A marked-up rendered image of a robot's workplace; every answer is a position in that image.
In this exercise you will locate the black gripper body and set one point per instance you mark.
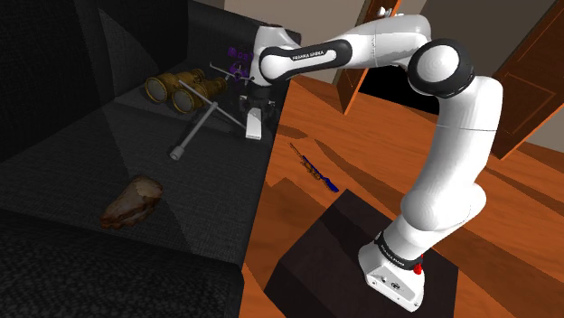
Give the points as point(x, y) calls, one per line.
point(266, 108)

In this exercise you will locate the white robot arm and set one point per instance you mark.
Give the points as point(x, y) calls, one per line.
point(458, 145)

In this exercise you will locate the purple toy with grey bars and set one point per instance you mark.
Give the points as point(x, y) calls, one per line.
point(238, 70)

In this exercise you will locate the grey cross wrench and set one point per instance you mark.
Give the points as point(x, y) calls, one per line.
point(197, 127)

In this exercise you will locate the blue and brown toy rifle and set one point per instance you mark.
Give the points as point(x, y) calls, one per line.
point(316, 172)

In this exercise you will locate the brass binoculars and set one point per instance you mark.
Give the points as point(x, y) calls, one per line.
point(176, 90)

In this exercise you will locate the brown wooden door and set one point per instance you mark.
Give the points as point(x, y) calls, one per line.
point(358, 83)
point(528, 88)

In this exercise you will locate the brown rough lump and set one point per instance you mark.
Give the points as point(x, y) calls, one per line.
point(131, 203)

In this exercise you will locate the dark robot stand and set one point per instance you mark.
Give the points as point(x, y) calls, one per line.
point(326, 264)

